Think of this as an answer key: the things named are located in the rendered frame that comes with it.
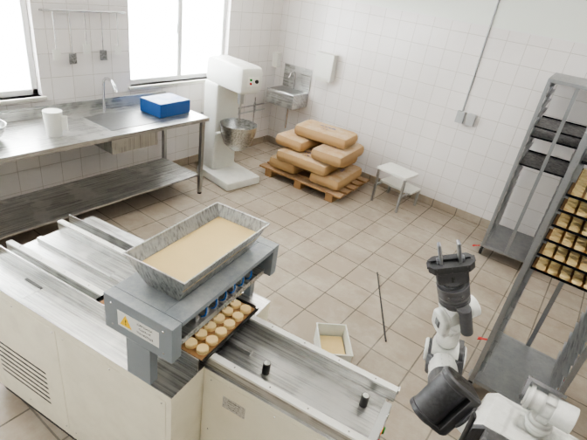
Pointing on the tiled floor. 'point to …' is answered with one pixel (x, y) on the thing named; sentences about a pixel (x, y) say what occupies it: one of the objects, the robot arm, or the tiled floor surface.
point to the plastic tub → (334, 340)
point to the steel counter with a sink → (89, 111)
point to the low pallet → (314, 182)
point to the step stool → (397, 182)
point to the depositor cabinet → (91, 356)
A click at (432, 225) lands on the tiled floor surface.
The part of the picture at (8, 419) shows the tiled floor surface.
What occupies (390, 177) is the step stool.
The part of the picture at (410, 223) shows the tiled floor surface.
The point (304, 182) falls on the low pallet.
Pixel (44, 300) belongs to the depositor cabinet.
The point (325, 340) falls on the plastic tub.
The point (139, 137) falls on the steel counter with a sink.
